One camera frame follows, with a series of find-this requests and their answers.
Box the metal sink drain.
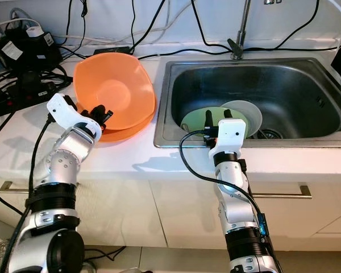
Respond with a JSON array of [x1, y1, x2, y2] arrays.
[[256, 128, 286, 140]]

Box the orange plastic bowl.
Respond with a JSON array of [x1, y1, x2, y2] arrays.
[[73, 52, 157, 130]]

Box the metal kitchen faucet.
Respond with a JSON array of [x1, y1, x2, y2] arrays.
[[228, 0, 282, 60]]

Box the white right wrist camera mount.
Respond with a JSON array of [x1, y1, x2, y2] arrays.
[[209, 118, 247, 160]]

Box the small grey plate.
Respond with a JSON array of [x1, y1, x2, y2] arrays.
[[220, 100, 264, 138]]

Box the green plate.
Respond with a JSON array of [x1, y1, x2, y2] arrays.
[[180, 106, 229, 137]]

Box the stainless steel sink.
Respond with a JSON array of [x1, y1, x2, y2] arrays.
[[153, 56, 341, 150]]

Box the black power strip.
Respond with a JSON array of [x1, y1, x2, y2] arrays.
[[0, 85, 59, 121]]

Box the wire fan guard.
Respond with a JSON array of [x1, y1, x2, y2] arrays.
[[0, 242, 19, 273]]

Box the black charger with white labels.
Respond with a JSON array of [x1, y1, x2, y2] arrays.
[[0, 26, 64, 73]]

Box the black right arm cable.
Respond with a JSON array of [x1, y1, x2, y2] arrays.
[[178, 130, 273, 251]]

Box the orange plastic plate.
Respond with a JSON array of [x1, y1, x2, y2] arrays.
[[101, 108, 157, 143]]

